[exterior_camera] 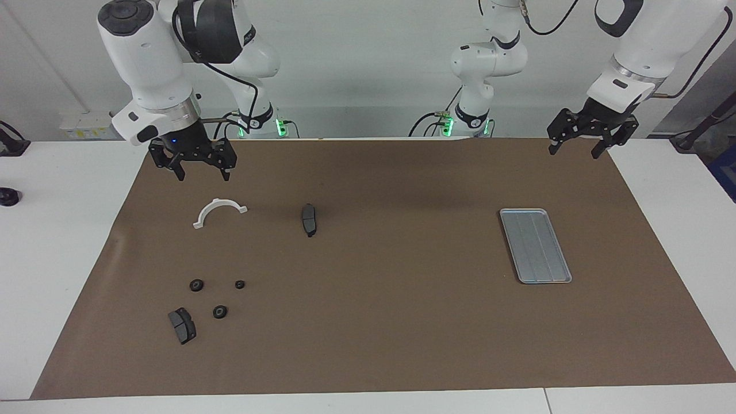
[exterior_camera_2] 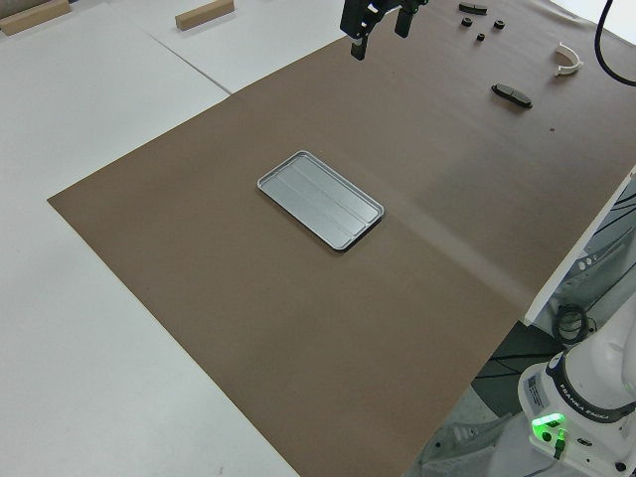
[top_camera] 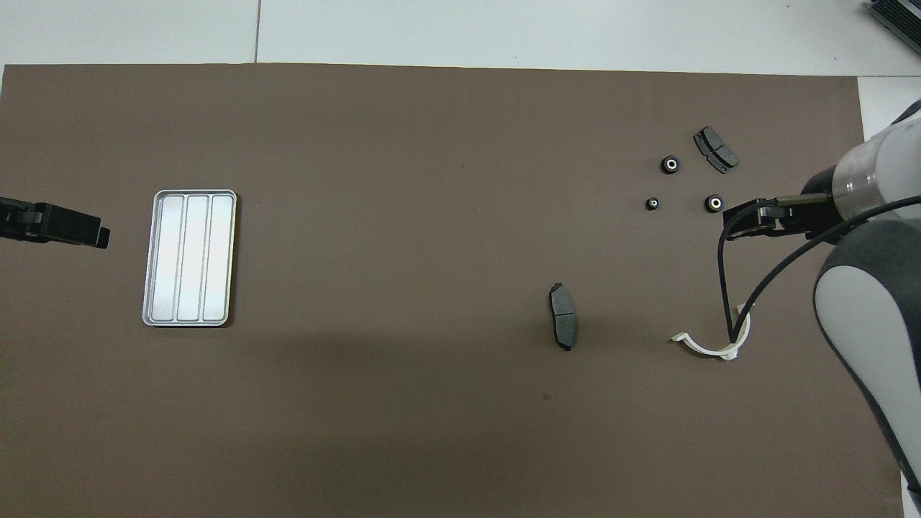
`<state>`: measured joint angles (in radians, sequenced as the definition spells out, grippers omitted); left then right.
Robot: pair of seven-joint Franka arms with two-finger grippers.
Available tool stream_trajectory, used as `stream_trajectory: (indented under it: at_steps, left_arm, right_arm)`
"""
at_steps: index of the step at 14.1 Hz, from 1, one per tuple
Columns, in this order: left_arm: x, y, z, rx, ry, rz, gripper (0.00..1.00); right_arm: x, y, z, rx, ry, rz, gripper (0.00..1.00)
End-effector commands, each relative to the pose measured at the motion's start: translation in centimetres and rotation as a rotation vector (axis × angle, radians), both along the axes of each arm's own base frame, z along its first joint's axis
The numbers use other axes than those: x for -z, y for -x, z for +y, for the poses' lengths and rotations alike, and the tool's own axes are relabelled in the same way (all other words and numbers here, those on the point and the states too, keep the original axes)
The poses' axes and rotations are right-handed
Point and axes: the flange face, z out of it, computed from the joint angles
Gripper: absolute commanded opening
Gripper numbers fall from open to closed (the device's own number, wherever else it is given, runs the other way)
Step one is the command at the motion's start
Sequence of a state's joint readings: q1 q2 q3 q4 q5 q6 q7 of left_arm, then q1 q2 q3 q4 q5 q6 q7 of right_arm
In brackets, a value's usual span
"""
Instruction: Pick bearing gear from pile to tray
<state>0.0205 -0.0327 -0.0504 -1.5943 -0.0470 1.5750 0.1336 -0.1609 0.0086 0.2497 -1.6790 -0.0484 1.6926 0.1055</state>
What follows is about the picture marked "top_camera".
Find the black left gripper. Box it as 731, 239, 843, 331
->
0, 198, 110, 249

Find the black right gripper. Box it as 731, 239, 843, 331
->
723, 193, 839, 240

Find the silver metal tray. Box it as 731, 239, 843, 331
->
142, 189, 237, 328

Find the dark grey brake pad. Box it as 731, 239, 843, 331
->
548, 281, 578, 353
692, 126, 740, 175

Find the grey ribbed device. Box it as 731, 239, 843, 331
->
866, 0, 921, 55

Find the brown table mat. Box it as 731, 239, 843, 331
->
0, 63, 904, 518

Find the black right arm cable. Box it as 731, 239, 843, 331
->
717, 194, 921, 345

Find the white curved plastic bracket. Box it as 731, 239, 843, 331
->
670, 302, 753, 361

